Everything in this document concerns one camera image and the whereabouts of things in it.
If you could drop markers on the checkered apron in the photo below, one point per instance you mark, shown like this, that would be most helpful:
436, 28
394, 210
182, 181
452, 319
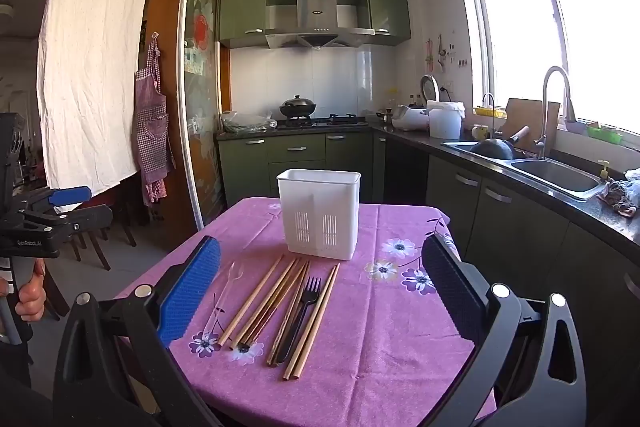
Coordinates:
150, 122

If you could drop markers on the dark wooden chopstick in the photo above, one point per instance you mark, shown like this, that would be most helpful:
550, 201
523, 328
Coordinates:
275, 359
298, 288

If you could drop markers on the window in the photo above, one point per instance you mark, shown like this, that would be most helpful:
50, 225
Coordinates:
575, 32

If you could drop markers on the black lidded wok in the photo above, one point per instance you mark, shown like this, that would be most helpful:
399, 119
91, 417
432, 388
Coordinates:
297, 107

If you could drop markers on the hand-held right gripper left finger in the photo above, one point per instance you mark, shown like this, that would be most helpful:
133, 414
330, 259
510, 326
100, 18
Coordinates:
190, 292

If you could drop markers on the clear plastic fork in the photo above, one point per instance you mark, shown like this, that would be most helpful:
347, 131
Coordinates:
227, 292

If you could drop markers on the yellow white mug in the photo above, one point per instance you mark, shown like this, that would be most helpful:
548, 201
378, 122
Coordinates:
480, 133

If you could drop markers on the green wall cabinets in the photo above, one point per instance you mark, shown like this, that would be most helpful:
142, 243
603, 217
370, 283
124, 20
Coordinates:
242, 7

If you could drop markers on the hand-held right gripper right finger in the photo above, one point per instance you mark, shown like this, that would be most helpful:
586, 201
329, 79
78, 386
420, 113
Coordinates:
452, 289

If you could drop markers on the white cloth curtain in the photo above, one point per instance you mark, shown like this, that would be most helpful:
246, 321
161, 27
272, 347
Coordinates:
95, 72

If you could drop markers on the black gas stove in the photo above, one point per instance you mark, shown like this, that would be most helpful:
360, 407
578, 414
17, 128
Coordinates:
340, 121

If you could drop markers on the small black pot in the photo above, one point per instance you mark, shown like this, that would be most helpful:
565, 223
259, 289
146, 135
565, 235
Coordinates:
386, 114

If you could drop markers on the purple plastic dish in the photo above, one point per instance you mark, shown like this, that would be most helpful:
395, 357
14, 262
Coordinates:
575, 126

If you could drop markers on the green drawer base cabinets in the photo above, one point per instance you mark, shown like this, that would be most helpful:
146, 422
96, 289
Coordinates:
300, 152

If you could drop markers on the black stone countertop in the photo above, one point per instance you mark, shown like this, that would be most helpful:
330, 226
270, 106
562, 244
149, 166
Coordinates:
580, 212

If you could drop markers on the small chrome faucet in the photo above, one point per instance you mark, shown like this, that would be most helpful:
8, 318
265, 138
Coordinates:
492, 117

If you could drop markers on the hanging wall ornaments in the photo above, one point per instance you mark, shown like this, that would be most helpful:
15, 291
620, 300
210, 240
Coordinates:
441, 54

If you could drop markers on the light wooden chopstick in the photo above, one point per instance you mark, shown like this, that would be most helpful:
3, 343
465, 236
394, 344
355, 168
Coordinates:
250, 302
316, 322
309, 322

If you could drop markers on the crumpled rag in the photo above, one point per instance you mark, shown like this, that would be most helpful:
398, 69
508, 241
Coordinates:
617, 199

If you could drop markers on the steel double sink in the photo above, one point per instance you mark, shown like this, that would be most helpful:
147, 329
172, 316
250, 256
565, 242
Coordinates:
555, 172

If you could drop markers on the wooden chair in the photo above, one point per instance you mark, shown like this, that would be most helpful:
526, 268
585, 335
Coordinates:
92, 237

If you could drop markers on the glass sliding door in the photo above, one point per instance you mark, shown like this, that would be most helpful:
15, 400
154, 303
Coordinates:
200, 107

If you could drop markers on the steel range hood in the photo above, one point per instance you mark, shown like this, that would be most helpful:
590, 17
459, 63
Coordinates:
315, 19

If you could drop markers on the white lined bucket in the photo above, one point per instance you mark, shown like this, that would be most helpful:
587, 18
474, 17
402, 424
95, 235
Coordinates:
445, 122

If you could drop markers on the plastic bag of greens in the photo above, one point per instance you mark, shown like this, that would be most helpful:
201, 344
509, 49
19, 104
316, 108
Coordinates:
247, 122

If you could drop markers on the green plastic basket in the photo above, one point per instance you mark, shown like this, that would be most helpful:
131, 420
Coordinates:
605, 134

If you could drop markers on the person's left hand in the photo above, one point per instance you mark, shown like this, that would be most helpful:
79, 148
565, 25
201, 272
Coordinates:
32, 302

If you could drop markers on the yellow tray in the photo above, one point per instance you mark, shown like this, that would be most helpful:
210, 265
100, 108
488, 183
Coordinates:
490, 111

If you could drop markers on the black plastic fork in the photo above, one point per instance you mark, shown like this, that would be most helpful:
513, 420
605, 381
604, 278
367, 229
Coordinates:
300, 317

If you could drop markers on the tall chrome faucet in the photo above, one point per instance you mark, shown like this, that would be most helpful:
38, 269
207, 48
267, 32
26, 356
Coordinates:
545, 87

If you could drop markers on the white plastic utensil holder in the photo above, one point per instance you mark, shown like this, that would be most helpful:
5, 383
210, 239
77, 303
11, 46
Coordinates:
320, 194

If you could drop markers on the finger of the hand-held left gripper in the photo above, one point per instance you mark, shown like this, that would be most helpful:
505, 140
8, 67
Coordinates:
90, 218
70, 196

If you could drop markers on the person's dark clothing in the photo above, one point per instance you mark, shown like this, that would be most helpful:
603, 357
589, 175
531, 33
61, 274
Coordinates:
20, 387

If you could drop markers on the clear oil bottle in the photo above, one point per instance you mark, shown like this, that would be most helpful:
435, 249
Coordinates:
392, 96

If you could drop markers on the wooden cutting board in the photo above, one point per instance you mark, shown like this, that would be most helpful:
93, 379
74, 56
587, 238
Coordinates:
530, 114

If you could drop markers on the purple floral tablecloth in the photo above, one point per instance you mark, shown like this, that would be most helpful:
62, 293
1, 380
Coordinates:
380, 332

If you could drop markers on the soap pump bottle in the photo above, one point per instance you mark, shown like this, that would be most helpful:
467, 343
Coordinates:
604, 169

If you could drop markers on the dark green sink cabinets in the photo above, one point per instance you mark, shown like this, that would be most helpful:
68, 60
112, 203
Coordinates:
520, 227

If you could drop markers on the white rice cooker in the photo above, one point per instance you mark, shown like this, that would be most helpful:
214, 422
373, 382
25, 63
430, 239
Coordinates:
410, 117

